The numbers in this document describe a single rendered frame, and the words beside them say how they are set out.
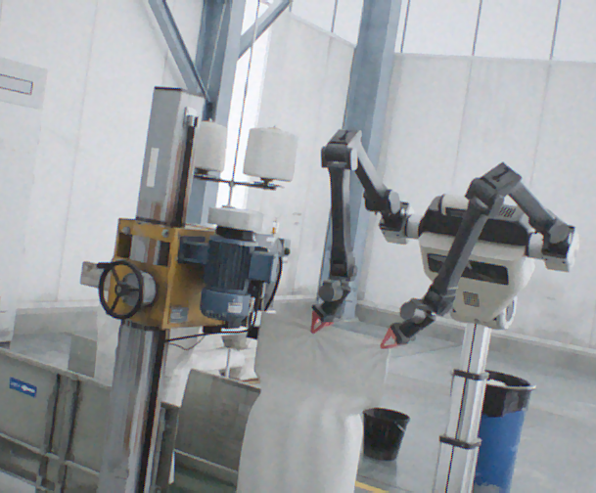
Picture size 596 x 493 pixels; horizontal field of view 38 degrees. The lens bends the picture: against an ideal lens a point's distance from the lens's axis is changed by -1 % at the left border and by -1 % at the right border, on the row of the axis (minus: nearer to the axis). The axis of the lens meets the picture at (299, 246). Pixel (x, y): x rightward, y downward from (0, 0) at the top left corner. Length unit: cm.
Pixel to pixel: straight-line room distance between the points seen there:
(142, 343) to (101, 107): 550
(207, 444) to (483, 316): 122
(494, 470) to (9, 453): 265
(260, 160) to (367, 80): 908
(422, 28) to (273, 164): 925
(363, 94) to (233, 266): 923
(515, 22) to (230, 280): 913
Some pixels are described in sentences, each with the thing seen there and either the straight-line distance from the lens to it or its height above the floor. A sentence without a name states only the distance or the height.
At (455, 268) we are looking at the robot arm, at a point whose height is 135.
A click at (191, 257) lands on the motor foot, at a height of 125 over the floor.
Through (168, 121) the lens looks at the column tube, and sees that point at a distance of 274.
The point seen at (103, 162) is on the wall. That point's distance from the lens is 820.
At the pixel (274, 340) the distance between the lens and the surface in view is 302.
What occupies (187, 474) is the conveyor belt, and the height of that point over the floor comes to 38.
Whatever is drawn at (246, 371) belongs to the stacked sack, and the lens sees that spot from 626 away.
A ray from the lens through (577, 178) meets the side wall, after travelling 1089.
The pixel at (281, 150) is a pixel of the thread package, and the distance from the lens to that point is 276.
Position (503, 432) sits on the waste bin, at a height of 39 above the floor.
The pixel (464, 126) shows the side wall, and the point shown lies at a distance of 1140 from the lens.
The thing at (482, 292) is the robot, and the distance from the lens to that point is 315.
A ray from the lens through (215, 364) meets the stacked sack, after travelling 590.
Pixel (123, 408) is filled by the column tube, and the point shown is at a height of 75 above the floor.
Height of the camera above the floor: 148
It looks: 3 degrees down
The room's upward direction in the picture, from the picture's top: 9 degrees clockwise
